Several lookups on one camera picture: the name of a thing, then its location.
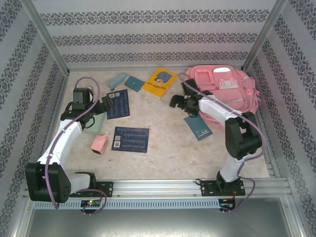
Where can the navy blue printed booklet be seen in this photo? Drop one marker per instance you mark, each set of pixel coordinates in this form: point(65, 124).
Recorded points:
point(121, 106)
point(130, 139)

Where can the small circuit board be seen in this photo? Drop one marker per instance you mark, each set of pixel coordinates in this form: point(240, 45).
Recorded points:
point(227, 203)
point(90, 203)

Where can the grey metal panel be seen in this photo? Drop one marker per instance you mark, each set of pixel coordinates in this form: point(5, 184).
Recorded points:
point(158, 224)

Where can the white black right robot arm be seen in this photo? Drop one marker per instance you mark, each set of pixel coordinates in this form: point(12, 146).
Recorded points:
point(214, 108)

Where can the pink student backpack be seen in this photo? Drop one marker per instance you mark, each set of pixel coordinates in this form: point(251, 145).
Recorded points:
point(234, 93)

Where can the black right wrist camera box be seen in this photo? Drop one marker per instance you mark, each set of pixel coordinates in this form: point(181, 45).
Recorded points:
point(189, 86)

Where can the aluminium table edge rail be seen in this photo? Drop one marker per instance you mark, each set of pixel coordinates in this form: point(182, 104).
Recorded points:
point(272, 170)
point(61, 89)

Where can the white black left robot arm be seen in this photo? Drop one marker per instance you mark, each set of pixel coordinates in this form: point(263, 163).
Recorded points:
point(66, 138)

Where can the aluminium mounting rail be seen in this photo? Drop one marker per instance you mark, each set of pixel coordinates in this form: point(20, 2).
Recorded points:
point(158, 187)

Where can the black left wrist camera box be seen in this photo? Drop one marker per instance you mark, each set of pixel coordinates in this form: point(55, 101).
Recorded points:
point(82, 97)

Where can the mint green pencil case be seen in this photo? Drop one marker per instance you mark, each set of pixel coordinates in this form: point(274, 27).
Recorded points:
point(95, 127)

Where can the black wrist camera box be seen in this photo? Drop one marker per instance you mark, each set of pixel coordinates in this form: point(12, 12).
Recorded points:
point(82, 97)
point(189, 86)

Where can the yellow illustrated book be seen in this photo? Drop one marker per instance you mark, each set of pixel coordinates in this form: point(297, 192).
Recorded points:
point(159, 82)

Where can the pink square bottle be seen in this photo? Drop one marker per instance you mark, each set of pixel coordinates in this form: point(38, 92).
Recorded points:
point(98, 144)

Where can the aluminium frame post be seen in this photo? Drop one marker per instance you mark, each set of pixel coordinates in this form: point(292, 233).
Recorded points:
point(45, 37)
point(264, 37)

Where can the light blue glasses case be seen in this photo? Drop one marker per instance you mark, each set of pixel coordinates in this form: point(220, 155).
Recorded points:
point(118, 80)

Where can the teal notebook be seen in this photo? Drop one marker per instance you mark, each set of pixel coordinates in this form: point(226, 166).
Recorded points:
point(198, 128)

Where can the teal snap wallet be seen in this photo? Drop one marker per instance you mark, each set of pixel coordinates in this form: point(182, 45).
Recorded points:
point(134, 84)

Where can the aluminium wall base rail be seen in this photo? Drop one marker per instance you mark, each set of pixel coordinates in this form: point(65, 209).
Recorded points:
point(81, 68)

